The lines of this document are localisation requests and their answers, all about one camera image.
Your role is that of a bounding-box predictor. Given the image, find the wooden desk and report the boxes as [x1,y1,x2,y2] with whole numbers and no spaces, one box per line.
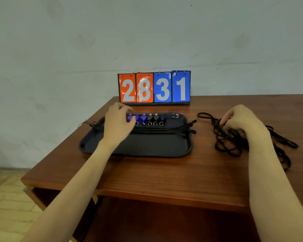
[83,196,261,242]

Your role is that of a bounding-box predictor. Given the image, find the orange and blue flip scoreboard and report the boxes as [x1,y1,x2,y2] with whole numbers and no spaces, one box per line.
[117,70,192,106]

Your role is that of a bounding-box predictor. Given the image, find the black plastic tray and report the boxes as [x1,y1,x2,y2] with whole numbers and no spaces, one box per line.
[78,113,194,158]

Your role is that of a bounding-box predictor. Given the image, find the person's right hand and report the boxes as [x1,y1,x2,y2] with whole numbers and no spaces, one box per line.
[219,105,271,143]

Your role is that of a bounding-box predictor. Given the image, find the straightened black lanyards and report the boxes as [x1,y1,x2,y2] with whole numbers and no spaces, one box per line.
[77,119,197,136]

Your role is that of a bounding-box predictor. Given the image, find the person's left hand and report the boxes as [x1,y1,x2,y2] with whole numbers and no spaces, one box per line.
[100,102,137,150]

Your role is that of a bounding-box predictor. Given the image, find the tangle of black lanyards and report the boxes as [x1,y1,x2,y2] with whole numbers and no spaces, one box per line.
[197,112,300,172]

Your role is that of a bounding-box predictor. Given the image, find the person's left forearm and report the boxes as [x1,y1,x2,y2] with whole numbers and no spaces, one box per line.
[20,139,116,242]

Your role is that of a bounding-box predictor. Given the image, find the person's right forearm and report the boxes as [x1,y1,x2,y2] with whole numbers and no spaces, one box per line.
[247,132,303,242]

